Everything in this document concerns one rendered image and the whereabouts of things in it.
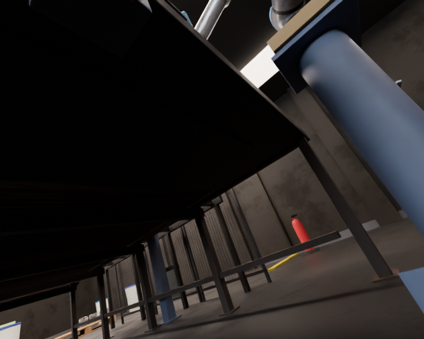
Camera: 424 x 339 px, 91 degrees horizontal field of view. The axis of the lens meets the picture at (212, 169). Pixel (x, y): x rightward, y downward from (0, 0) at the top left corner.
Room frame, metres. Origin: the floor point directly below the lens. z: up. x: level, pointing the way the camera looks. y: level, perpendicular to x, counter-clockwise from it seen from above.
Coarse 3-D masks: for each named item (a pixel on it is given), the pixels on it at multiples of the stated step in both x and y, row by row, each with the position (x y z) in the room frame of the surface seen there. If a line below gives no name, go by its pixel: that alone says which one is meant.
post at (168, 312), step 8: (152, 240) 2.40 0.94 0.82; (152, 248) 2.41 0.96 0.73; (160, 248) 2.47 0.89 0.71; (152, 256) 2.42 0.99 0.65; (160, 256) 2.45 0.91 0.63; (152, 264) 2.44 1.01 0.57; (160, 264) 2.43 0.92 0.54; (160, 272) 2.41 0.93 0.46; (160, 280) 2.40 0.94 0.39; (160, 288) 2.41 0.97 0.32; (168, 288) 2.46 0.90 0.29; (168, 296) 2.44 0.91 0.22; (160, 304) 2.44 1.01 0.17; (168, 304) 2.42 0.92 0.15; (168, 312) 2.41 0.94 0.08; (168, 320) 2.40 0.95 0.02
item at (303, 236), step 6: (294, 216) 3.68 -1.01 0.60; (294, 222) 3.67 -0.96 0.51; (300, 222) 3.68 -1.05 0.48; (294, 228) 3.70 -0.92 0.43; (300, 228) 3.64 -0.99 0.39; (300, 234) 3.65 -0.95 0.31; (306, 234) 3.66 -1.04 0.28; (300, 240) 3.70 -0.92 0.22; (306, 240) 3.64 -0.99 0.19; (306, 252) 3.66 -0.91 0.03; (312, 252) 3.60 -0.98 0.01
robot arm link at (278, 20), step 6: (300, 6) 0.51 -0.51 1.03; (270, 12) 0.57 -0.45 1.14; (276, 12) 0.53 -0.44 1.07; (282, 12) 0.52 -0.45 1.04; (288, 12) 0.52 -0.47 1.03; (294, 12) 0.52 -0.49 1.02; (270, 18) 0.59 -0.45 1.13; (276, 18) 0.55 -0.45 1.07; (282, 18) 0.54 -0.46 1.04; (288, 18) 0.54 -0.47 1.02; (276, 24) 0.58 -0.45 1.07; (282, 24) 0.56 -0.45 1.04
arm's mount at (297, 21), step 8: (312, 0) 0.43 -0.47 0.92; (320, 0) 0.42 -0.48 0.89; (328, 0) 0.41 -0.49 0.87; (304, 8) 0.44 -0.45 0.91; (312, 8) 0.43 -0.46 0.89; (320, 8) 0.43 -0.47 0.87; (296, 16) 0.46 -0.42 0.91; (304, 16) 0.45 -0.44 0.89; (312, 16) 0.44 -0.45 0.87; (288, 24) 0.47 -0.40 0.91; (296, 24) 0.46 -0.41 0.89; (304, 24) 0.46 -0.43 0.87; (280, 32) 0.49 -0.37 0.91; (288, 32) 0.48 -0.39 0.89; (296, 32) 0.47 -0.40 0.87; (272, 40) 0.50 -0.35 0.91; (280, 40) 0.49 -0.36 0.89; (288, 40) 0.49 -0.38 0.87; (272, 48) 0.51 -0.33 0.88; (280, 48) 0.51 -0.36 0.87
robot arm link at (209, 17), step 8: (216, 0) 0.59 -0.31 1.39; (224, 0) 0.61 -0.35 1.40; (208, 8) 0.60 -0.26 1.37; (216, 8) 0.61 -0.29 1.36; (208, 16) 0.61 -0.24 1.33; (216, 16) 0.63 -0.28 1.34; (200, 24) 0.62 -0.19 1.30; (208, 24) 0.63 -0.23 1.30; (200, 32) 0.63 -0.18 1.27; (208, 32) 0.65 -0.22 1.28
